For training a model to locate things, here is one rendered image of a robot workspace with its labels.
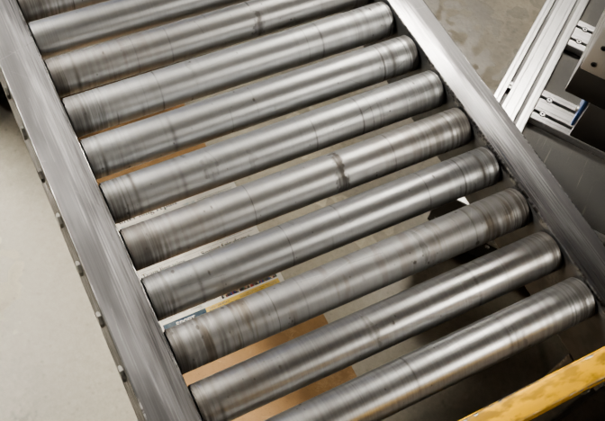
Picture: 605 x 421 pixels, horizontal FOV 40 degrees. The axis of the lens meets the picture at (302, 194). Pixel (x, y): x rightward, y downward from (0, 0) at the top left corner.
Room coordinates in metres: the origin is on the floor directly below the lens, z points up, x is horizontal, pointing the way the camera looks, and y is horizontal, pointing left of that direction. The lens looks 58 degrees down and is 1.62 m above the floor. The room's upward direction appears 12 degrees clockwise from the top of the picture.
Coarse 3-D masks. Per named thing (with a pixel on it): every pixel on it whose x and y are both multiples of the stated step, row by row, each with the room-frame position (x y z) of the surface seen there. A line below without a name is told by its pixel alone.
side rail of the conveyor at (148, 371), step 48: (0, 0) 0.70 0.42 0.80; (0, 48) 0.62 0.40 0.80; (48, 96) 0.57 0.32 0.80; (48, 144) 0.50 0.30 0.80; (48, 192) 0.47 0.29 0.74; (96, 192) 0.45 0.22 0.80; (96, 240) 0.40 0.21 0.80; (96, 288) 0.34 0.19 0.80; (144, 336) 0.30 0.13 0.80; (144, 384) 0.25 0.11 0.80
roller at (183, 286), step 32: (448, 160) 0.60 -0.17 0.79; (480, 160) 0.61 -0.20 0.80; (384, 192) 0.53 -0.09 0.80; (416, 192) 0.54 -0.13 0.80; (448, 192) 0.56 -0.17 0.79; (288, 224) 0.47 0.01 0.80; (320, 224) 0.47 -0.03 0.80; (352, 224) 0.48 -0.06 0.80; (384, 224) 0.50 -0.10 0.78; (224, 256) 0.41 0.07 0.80; (256, 256) 0.42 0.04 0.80; (288, 256) 0.43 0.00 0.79; (160, 288) 0.36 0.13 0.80; (192, 288) 0.37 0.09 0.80; (224, 288) 0.38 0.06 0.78
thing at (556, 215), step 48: (384, 0) 0.84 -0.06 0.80; (432, 48) 0.77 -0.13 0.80; (480, 96) 0.70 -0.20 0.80; (480, 144) 0.64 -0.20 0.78; (528, 144) 0.64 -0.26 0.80; (480, 192) 0.61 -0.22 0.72; (528, 192) 0.57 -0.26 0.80; (576, 240) 0.52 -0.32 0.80; (528, 288) 0.51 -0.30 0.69; (576, 336) 0.44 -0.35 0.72
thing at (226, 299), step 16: (208, 192) 0.95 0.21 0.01; (160, 208) 0.89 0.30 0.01; (176, 208) 0.90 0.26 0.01; (128, 224) 0.83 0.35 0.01; (224, 240) 0.84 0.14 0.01; (176, 256) 0.78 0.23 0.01; (192, 256) 0.79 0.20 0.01; (144, 272) 0.73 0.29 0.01; (240, 288) 0.74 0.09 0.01; (256, 288) 0.75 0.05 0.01; (208, 304) 0.69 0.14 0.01; (224, 304) 0.70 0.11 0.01; (160, 320) 0.63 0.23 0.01; (176, 320) 0.64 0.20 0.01
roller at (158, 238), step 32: (416, 128) 0.63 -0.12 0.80; (448, 128) 0.65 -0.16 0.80; (320, 160) 0.56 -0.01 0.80; (352, 160) 0.57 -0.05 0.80; (384, 160) 0.58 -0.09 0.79; (416, 160) 0.60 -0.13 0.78; (224, 192) 0.49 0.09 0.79; (256, 192) 0.50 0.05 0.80; (288, 192) 0.51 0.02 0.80; (320, 192) 0.52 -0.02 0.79; (160, 224) 0.43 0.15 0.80; (192, 224) 0.44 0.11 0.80; (224, 224) 0.45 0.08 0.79; (256, 224) 0.47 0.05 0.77; (160, 256) 0.40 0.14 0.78
